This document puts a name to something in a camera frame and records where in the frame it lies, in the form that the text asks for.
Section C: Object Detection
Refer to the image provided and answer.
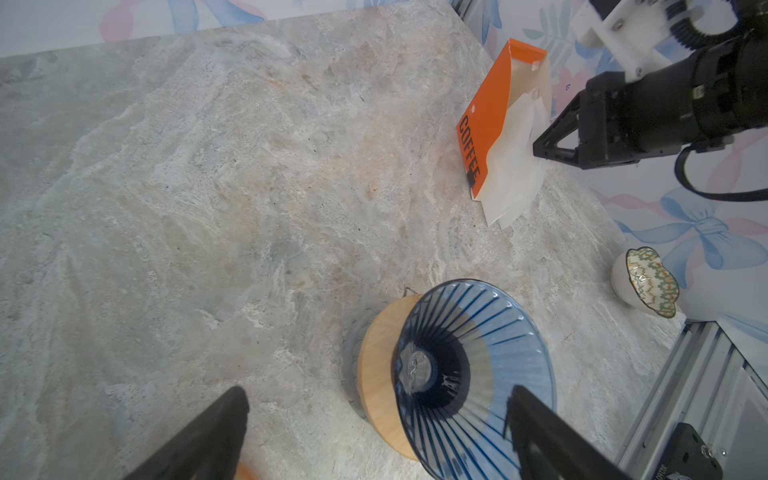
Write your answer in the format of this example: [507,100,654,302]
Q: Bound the blue glass dripper cone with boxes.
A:
[392,279,557,479]

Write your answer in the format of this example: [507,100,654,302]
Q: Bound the coffee filter paper pack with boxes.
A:
[456,39,552,203]

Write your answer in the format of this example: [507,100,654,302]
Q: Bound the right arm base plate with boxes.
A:
[652,422,723,480]

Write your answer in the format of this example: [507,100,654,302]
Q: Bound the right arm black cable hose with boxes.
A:
[662,0,768,203]

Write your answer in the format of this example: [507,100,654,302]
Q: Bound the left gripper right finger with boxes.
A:
[505,385,628,480]

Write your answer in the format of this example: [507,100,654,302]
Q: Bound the aluminium rail frame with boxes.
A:
[616,322,767,479]

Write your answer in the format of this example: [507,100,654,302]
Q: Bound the grey glass carafe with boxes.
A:
[340,312,375,421]

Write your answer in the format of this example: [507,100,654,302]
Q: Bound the small patterned dish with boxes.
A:
[610,246,680,319]

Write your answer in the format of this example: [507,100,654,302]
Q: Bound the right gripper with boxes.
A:
[532,33,767,170]

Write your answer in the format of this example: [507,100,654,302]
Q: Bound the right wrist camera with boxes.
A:
[571,0,741,83]

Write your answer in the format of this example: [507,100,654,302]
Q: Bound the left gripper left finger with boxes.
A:
[127,386,249,479]

